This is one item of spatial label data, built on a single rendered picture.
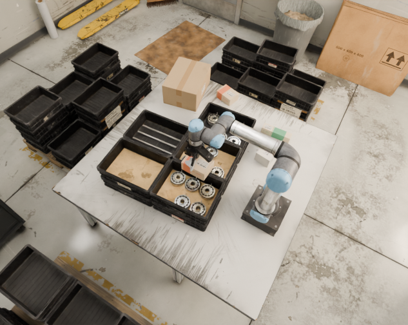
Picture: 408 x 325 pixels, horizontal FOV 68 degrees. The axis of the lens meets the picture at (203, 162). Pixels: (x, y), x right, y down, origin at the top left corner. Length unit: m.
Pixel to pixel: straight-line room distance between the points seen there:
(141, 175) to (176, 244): 0.52
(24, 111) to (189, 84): 1.57
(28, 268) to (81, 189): 0.61
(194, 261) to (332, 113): 2.65
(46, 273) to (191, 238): 1.00
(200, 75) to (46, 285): 1.92
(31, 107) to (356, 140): 3.39
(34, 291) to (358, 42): 4.14
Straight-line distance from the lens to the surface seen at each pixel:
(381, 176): 3.66
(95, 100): 3.13
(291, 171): 1.46
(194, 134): 1.55
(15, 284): 2.44
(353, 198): 3.35
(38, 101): 3.30
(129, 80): 3.43
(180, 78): 2.62
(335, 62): 4.47
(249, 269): 2.00
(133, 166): 2.15
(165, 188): 2.03
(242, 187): 2.22
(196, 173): 1.78
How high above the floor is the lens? 2.61
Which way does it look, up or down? 56 degrees down
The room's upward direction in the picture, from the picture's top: 5 degrees clockwise
